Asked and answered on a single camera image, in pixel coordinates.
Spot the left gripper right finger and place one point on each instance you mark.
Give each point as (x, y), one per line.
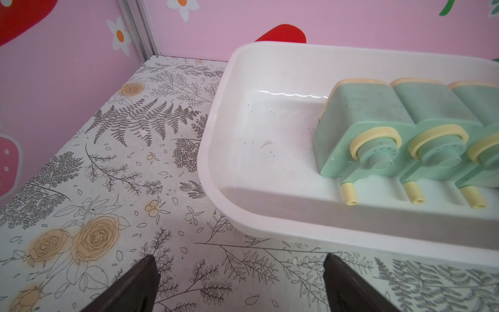
(347, 291)

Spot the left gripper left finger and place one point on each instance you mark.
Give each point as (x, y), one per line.
(136, 290)

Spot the green sharpener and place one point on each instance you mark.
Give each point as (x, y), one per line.
(362, 131)
(482, 153)
(444, 127)

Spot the white plastic storage tray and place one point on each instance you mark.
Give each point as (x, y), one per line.
(257, 166)

